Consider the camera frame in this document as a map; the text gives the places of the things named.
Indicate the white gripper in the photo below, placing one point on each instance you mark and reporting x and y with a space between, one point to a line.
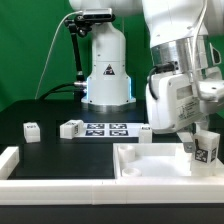
171 104

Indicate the white square tabletop part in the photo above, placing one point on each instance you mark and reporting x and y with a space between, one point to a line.
160 160

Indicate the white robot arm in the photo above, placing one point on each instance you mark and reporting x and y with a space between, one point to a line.
168 41

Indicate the white U-shaped obstacle fence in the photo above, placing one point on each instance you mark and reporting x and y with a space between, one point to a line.
208 189

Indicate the fiducial marker sheet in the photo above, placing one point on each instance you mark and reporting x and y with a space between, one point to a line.
110 130

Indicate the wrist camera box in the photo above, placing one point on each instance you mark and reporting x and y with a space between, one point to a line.
216 58

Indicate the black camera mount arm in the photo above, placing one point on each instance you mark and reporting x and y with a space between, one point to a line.
80 26

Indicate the grey camera on mount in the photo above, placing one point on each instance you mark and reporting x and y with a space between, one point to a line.
97 14

